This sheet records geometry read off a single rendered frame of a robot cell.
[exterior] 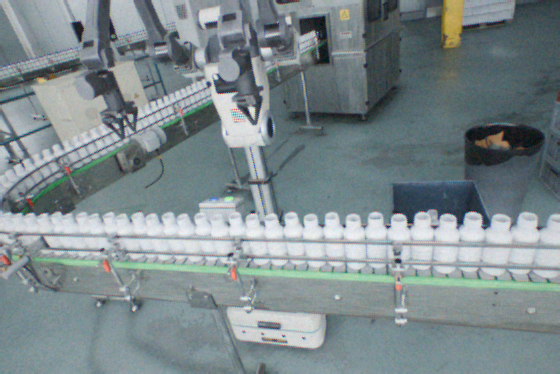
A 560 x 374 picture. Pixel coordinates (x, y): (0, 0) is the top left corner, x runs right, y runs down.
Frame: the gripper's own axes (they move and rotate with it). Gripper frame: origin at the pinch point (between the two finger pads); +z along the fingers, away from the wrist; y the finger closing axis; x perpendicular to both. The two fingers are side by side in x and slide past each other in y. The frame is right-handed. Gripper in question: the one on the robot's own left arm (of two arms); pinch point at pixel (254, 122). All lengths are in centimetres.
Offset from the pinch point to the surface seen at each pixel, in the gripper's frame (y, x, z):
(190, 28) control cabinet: 516, 289, -8
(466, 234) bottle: -15, -55, 29
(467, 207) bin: 41, -68, 57
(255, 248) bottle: -16.6, 1.6, 33.6
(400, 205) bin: 41, -42, 56
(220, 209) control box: -0.9, 19.0, 29.9
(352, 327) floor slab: 41, -15, 139
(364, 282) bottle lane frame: -18, -30, 43
